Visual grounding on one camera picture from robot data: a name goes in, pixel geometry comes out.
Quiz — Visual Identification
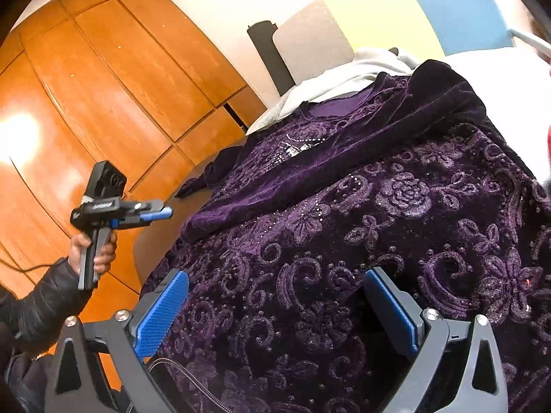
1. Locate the person's left hand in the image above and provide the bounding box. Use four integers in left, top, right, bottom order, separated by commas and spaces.
69, 231, 118, 274

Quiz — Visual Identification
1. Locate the wooden wardrobe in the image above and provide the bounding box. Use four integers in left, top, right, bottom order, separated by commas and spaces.
0, 0, 268, 392

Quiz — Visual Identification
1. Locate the person's left forearm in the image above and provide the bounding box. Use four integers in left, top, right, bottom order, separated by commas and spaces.
0, 258, 94, 353

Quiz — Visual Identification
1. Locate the black velvet cloth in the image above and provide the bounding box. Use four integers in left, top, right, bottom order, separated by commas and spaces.
140, 59, 551, 413

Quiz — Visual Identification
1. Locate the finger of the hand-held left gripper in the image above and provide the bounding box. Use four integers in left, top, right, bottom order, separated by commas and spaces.
125, 200, 174, 229

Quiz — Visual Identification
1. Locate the light grey garment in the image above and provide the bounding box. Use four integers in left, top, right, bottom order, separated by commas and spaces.
247, 46, 425, 136

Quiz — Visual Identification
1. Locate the white plastic rod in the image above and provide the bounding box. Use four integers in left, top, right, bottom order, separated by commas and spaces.
509, 28, 551, 59

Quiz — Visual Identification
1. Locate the grey yellow blue headboard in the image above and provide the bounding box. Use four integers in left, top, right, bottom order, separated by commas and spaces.
272, 0, 517, 87

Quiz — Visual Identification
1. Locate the thin black cable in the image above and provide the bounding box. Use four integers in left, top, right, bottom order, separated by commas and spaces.
0, 255, 59, 273

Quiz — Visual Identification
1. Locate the person's dark clothing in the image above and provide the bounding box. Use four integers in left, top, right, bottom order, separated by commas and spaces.
0, 331, 59, 413

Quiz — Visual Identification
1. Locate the white bed sheet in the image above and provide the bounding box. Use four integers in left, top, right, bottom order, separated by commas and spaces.
443, 39, 551, 173

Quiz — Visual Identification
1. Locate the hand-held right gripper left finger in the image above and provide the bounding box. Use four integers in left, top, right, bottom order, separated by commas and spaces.
45, 269, 190, 413

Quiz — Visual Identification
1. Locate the grey braided cable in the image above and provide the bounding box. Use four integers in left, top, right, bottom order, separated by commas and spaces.
148, 357, 229, 413

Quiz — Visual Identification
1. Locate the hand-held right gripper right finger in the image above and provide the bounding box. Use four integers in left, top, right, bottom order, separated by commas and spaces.
364, 267, 509, 413

